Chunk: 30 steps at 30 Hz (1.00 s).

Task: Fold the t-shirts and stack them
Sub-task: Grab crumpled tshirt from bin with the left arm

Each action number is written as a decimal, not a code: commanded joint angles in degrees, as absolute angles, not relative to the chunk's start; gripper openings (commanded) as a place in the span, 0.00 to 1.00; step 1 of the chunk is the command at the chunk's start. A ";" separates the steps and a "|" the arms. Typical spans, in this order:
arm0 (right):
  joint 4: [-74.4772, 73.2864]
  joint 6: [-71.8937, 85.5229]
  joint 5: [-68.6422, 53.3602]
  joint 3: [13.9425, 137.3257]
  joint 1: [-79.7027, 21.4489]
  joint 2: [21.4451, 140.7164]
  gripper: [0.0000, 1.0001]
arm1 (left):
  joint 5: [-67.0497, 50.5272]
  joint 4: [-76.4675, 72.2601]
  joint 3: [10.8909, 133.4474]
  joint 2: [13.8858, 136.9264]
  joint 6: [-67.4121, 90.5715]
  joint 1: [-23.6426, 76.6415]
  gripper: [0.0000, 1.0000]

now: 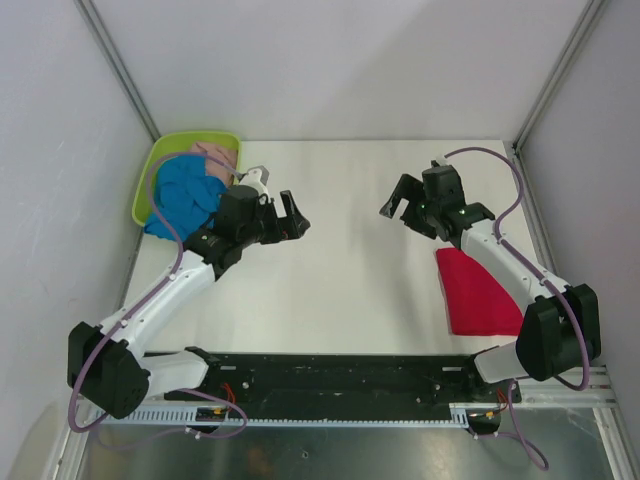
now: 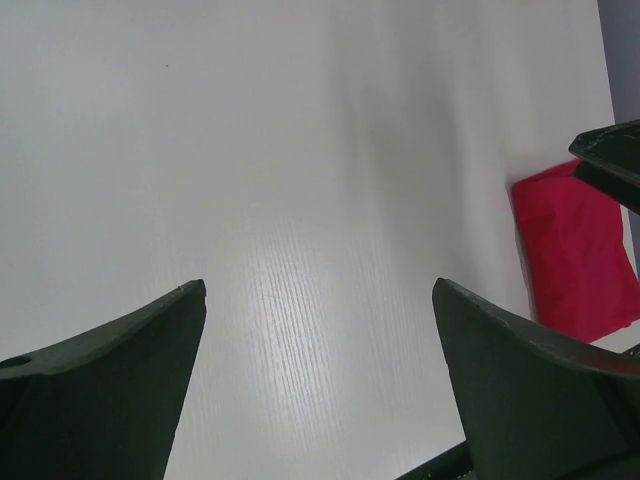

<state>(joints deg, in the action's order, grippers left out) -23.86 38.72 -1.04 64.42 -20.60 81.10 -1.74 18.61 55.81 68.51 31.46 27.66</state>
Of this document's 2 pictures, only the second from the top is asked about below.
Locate folded red t shirt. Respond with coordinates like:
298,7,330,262
511,161,639,343

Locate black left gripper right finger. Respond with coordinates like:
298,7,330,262
432,278,639,479

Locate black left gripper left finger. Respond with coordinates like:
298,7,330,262
1,280,206,479

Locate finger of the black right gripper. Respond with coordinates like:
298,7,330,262
569,120,640,214

